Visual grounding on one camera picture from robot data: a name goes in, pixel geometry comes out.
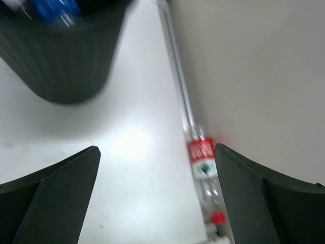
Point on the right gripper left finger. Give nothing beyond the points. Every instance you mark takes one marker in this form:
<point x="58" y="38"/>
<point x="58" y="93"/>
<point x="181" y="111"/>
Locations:
<point x="49" y="205"/>

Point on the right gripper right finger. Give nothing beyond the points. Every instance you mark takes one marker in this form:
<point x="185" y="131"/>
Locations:
<point x="266" y="206"/>

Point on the red label plastic bottle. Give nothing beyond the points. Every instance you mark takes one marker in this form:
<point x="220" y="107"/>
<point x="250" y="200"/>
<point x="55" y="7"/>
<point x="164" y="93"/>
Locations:
<point x="203" y="166"/>

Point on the black plastic bin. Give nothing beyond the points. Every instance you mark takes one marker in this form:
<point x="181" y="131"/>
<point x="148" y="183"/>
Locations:
<point x="59" y="63"/>

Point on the blue label plastic bottle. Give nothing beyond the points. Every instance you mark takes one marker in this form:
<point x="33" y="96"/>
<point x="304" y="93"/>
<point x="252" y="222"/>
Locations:
<point x="57" y="12"/>

